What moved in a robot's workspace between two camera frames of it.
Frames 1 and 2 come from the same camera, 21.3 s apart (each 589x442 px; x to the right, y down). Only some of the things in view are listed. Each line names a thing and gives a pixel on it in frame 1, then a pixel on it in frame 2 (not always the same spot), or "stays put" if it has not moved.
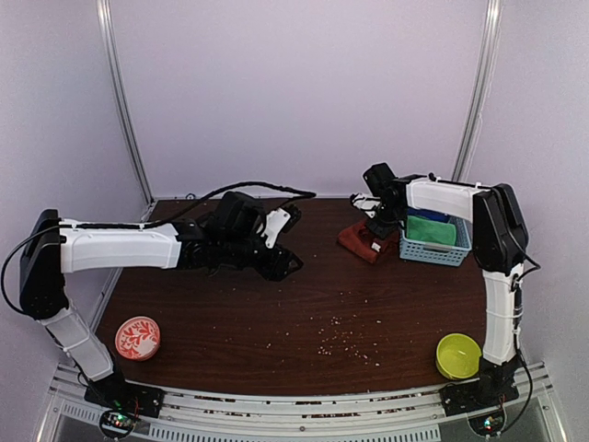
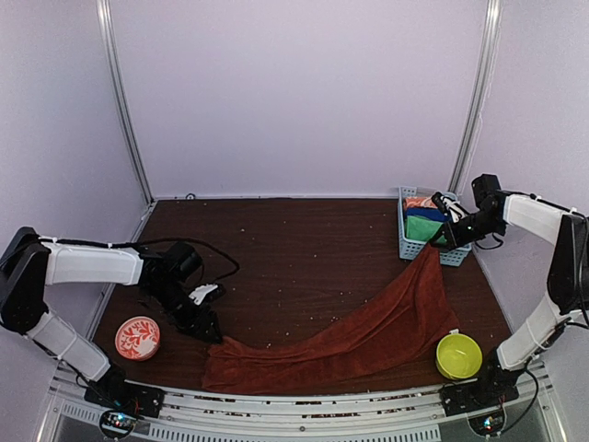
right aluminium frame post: (480, 90) stays put
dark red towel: (362, 240) to (411, 305)
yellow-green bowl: (457, 355) stays put
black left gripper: (275, 270) to (198, 323)
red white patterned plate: (138, 338) stays put
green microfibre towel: (431, 230) stays put
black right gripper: (380, 230) to (454, 238)
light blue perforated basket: (437, 253) stays put
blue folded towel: (427, 214) stays put
